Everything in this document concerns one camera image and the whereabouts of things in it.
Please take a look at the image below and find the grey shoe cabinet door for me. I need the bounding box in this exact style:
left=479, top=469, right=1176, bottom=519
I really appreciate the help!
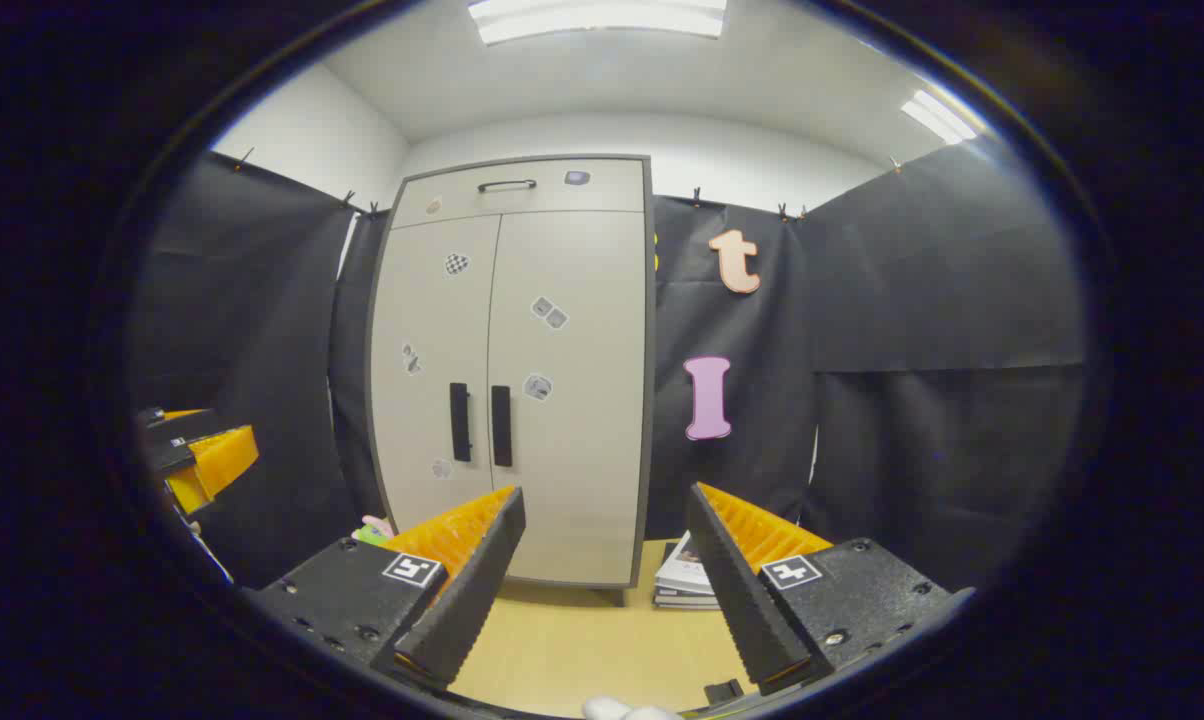
left=486, top=210, right=649, bottom=586
left=368, top=214, right=503, bottom=536

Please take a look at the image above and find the grey double-door shoe cabinet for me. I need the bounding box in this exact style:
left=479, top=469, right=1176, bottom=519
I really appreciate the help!
left=365, top=153, right=656, bottom=591

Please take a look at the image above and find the black backdrop cloth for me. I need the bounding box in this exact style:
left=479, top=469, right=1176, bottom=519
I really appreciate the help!
left=132, top=140, right=1088, bottom=591

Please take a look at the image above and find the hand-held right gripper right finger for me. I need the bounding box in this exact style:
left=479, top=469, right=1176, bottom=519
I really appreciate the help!
left=684, top=482, right=975, bottom=698

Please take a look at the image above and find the large ceiling light panel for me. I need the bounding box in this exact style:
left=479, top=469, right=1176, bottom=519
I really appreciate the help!
left=467, top=0, right=728, bottom=46

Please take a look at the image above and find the small ceiling light panel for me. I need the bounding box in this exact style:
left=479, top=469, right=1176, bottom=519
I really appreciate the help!
left=900, top=90, right=978, bottom=144

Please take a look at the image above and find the grey cabinet drawer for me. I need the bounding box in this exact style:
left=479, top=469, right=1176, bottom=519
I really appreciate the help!
left=392, top=158, right=647, bottom=229

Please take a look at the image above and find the stack of magazines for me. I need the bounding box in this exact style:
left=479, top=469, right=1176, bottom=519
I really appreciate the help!
left=652, top=530, right=723, bottom=611

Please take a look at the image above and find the white blue printed strip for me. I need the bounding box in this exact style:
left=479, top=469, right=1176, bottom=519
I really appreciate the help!
left=190, top=530, right=233, bottom=583

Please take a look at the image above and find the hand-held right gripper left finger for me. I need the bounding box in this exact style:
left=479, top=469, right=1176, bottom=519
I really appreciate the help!
left=245, top=486, right=528, bottom=691

